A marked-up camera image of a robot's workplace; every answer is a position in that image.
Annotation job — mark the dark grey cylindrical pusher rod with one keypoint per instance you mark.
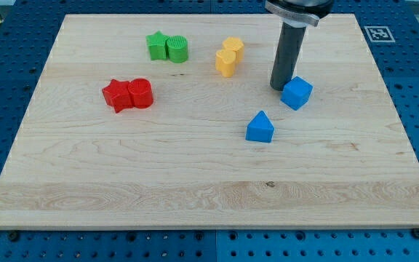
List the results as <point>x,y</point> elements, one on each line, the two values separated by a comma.
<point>290,41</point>

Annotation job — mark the blue cube block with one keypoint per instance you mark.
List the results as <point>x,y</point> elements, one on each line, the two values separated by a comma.
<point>296,93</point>

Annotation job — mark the blue triangle block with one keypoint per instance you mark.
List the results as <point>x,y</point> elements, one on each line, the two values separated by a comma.
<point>260,128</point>

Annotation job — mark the yellow hexagon block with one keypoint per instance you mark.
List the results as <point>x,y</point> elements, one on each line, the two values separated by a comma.
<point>235,44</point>

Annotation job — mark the yellow heart block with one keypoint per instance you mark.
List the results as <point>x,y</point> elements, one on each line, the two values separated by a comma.
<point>225,62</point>

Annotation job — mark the white fiducial marker tag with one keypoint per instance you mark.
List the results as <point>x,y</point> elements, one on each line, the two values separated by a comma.
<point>379,34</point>

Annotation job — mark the green cylinder block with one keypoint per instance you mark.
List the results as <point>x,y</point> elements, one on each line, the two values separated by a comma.
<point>177,47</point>

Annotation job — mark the green star block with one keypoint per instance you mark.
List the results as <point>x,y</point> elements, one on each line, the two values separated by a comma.
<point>157,45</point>

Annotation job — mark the light wooden board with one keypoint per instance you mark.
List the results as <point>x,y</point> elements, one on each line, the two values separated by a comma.
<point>342,161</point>

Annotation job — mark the red cylinder block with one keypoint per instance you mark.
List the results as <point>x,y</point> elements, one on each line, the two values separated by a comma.
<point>141,93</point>

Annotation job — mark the red star block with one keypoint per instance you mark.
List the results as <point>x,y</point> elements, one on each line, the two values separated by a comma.
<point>116,95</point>

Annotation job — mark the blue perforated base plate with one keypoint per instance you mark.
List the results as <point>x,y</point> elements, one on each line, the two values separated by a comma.
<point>26,37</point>

